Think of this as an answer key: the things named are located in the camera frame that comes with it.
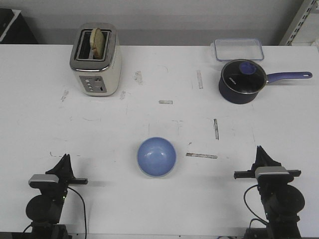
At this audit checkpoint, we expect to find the dark blue saucepan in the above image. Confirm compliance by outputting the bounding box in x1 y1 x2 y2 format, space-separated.
218 72 313 105

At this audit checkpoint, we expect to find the cream and chrome toaster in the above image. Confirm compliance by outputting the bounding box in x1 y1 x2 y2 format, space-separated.
69 22 122 97

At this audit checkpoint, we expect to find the green bowl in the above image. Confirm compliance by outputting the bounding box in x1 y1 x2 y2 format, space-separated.
139 160 176 178

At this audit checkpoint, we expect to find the blue bowl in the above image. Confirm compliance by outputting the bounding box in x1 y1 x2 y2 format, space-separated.
137 137 176 177

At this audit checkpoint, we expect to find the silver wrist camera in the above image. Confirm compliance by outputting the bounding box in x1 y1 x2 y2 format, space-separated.
255 166 289 179
28 174 59 189

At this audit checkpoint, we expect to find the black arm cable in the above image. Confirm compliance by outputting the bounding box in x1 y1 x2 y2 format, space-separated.
243 184 269 239
66 186 87 239

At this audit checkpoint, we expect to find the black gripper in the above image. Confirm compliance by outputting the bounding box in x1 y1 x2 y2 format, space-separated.
40 154 88 200
234 145 301 197

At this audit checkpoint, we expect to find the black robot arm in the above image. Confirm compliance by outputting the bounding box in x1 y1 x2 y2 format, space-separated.
21 154 88 239
234 146 305 239

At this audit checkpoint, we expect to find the clear plastic food container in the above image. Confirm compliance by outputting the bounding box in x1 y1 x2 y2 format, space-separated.
210 38 264 62

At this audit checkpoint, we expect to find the grey metal shelf upright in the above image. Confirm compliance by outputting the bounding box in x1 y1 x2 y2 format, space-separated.
279 0 319 46

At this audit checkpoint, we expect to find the glass pot lid blue knob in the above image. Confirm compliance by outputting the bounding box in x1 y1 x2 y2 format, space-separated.
221 59 267 94

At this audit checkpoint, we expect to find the slice of toast bread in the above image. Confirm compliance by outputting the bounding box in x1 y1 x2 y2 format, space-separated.
90 28 105 59

